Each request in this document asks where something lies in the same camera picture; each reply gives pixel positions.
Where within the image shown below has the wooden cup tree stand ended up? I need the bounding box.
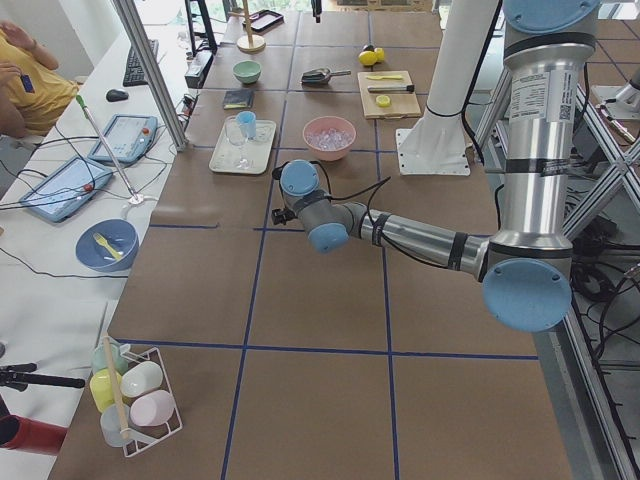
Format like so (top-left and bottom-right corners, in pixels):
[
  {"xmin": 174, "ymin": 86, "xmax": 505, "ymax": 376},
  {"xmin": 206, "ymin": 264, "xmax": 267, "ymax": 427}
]
[{"xmin": 236, "ymin": 0, "xmax": 266, "ymax": 54}]

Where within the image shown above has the blue plastic cup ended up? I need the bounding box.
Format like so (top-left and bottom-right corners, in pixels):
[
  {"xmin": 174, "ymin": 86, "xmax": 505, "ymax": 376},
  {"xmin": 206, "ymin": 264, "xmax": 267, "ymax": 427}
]
[{"xmin": 236, "ymin": 111, "xmax": 257, "ymax": 140}]

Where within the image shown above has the aluminium frame post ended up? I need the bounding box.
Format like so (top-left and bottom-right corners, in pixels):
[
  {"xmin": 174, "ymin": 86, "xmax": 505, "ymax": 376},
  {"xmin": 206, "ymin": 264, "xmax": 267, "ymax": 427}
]
[{"xmin": 114, "ymin": 0, "xmax": 188, "ymax": 152}]

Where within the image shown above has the blue teach pendant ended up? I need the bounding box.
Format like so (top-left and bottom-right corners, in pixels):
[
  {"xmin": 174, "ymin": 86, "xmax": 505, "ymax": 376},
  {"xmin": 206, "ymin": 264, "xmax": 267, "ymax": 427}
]
[
  {"xmin": 103, "ymin": 114, "xmax": 158, "ymax": 166},
  {"xmin": 19, "ymin": 156, "xmax": 113, "ymax": 223}
]

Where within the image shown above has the metal ice scoop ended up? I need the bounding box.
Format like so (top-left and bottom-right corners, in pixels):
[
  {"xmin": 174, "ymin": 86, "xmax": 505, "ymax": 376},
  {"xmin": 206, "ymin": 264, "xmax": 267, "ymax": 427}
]
[{"xmin": 300, "ymin": 68, "xmax": 351, "ymax": 86}]

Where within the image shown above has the cream bear tray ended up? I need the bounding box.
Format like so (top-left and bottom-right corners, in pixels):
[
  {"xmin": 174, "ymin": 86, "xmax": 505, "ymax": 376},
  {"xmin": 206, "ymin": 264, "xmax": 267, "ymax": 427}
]
[{"xmin": 209, "ymin": 116, "xmax": 276, "ymax": 175}]

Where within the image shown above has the white wire cup rack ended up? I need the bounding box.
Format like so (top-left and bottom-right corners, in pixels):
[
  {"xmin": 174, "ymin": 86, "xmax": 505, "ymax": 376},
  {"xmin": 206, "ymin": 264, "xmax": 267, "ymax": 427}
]
[{"xmin": 89, "ymin": 336, "xmax": 183, "ymax": 458}]

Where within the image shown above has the black tripod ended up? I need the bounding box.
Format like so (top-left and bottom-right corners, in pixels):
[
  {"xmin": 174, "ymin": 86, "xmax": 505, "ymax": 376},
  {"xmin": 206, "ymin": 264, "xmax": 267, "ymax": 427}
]
[{"xmin": 1, "ymin": 363, "xmax": 86, "ymax": 392}]

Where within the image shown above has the pink bowl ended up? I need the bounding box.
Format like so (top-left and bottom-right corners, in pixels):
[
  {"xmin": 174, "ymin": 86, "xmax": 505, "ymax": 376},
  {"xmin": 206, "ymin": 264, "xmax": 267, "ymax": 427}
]
[{"xmin": 302, "ymin": 116, "xmax": 356, "ymax": 161}]

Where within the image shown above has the small yellow lemon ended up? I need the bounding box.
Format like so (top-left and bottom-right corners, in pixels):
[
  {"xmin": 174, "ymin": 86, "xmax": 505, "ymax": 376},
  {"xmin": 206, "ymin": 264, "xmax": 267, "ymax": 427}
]
[{"xmin": 374, "ymin": 47, "xmax": 386, "ymax": 63}]

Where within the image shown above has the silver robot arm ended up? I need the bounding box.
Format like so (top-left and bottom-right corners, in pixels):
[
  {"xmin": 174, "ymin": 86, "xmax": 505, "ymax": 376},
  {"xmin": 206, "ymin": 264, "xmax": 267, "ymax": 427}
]
[
  {"xmin": 590, "ymin": 70, "xmax": 639, "ymax": 145},
  {"xmin": 272, "ymin": 1, "xmax": 599, "ymax": 332}
]

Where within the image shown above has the white and green stick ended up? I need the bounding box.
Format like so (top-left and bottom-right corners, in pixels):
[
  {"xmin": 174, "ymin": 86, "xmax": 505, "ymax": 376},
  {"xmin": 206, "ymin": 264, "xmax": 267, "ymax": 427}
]
[{"xmin": 75, "ymin": 94, "xmax": 145, "ymax": 205}]

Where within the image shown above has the near blue teach pendant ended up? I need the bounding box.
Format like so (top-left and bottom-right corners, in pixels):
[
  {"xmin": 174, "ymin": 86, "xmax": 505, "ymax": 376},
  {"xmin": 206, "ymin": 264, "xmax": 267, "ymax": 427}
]
[{"xmin": 19, "ymin": 156, "xmax": 113, "ymax": 223}]

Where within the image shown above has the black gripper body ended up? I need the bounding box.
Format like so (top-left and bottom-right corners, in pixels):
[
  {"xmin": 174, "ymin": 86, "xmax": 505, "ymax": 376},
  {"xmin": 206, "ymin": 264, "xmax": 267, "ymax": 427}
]
[{"xmin": 272, "ymin": 206, "xmax": 298, "ymax": 225}]

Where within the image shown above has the yellow plastic knife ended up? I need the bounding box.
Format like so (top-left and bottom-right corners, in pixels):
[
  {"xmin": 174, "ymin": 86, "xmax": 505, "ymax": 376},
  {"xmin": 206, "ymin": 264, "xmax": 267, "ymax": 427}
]
[{"xmin": 366, "ymin": 75, "xmax": 404, "ymax": 81}]

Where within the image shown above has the black keyboard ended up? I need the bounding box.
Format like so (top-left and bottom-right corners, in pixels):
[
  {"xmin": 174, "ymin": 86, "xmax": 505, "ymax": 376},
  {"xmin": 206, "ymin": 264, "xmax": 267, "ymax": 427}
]
[{"xmin": 122, "ymin": 46, "xmax": 148, "ymax": 87}]

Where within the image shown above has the clear ice cubes pile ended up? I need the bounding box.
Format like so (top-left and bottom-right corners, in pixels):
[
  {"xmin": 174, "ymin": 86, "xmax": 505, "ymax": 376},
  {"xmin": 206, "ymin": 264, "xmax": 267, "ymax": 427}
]
[{"xmin": 304, "ymin": 128, "xmax": 353, "ymax": 152}]

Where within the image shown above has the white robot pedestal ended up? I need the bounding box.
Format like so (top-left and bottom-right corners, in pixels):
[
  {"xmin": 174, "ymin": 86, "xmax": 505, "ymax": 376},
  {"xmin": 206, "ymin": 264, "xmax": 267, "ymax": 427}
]
[{"xmin": 396, "ymin": 0, "xmax": 501, "ymax": 176}]

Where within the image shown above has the steel rod on board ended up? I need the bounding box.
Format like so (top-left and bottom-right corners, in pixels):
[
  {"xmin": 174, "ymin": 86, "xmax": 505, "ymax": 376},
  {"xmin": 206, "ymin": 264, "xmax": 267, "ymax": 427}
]
[{"xmin": 367, "ymin": 84, "xmax": 415, "ymax": 94}]

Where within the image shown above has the large yellow lemon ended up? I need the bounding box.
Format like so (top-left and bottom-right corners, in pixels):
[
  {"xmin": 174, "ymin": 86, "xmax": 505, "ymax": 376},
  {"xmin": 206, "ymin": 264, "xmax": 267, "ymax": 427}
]
[{"xmin": 358, "ymin": 50, "xmax": 379, "ymax": 67}]

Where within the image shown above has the red cylinder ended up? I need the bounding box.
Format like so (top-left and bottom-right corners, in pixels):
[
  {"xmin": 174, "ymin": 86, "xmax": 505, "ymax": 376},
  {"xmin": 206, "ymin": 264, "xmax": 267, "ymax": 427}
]
[{"xmin": 1, "ymin": 415, "xmax": 67, "ymax": 455}]

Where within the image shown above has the far blue teach pendant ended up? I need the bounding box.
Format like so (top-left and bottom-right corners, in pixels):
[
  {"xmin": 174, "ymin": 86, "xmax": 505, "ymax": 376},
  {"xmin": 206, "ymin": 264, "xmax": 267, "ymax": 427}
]
[{"xmin": 103, "ymin": 114, "xmax": 158, "ymax": 166}]

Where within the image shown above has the wooden cutting board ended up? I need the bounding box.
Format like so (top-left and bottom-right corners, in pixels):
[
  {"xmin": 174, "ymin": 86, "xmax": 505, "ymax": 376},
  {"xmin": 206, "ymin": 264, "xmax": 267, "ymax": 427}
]
[{"xmin": 357, "ymin": 71, "xmax": 422, "ymax": 119}]

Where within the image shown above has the green ceramic bowl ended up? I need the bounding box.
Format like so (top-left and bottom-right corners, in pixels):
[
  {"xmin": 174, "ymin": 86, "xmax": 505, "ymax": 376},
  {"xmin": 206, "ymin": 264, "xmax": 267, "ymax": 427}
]
[{"xmin": 232, "ymin": 60, "xmax": 262, "ymax": 85}]

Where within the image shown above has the lemon half slice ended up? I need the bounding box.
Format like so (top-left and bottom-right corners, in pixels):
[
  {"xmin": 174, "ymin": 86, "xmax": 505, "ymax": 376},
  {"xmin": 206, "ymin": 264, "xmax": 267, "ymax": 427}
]
[{"xmin": 375, "ymin": 95, "xmax": 392, "ymax": 108}]

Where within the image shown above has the yellow fork in bowl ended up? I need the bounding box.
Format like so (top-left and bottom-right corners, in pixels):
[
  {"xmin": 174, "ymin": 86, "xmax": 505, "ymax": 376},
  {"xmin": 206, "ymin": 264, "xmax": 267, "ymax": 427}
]
[{"xmin": 93, "ymin": 232, "xmax": 122, "ymax": 262}]

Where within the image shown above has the clear wine glass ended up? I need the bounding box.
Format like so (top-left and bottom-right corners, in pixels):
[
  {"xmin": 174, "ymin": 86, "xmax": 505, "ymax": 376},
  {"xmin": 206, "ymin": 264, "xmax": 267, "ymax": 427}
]
[{"xmin": 224, "ymin": 116, "xmax": 250, "ymax": 170}]

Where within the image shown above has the person in yellow shirt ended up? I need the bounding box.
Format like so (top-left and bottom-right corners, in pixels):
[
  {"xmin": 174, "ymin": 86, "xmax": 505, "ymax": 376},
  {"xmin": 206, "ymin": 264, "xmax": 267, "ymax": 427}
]
[{"xmin": 1, "ymin": 20, "xmax": 79, "ymax": 139}]

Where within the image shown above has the grey folded cloth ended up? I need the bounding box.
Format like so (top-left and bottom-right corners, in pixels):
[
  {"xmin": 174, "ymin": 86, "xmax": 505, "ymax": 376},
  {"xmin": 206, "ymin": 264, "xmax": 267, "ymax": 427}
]
[{"xmin": 222, "ymin": 89, "xmax": 254, "ymax": 110}]

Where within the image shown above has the blue bowl on desk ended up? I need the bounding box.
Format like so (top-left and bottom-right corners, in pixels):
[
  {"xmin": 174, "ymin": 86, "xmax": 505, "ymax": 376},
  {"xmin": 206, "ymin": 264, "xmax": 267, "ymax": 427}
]
[{"xmin": 75, "ymin": 219, "xmax": 139, "ymax": 273}]

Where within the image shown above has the black computer mouse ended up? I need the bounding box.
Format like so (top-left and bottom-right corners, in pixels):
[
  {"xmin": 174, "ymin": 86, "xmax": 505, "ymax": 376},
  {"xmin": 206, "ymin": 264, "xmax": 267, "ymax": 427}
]
[{"xmin": 105, "ymin": 89, "xmax": 129, "ymax": 102}]

